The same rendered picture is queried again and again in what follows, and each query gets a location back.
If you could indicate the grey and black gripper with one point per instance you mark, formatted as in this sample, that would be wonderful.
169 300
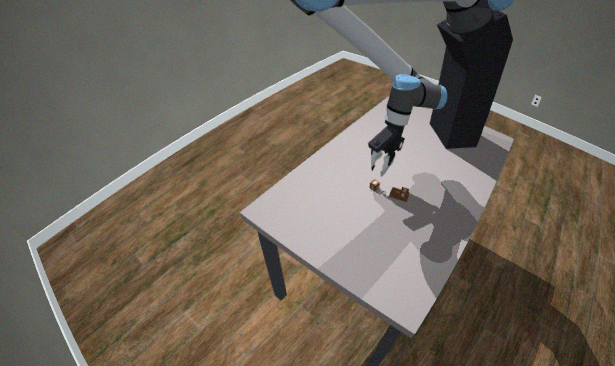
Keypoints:
390 148

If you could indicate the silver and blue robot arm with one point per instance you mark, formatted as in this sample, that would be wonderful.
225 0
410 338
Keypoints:
405 92

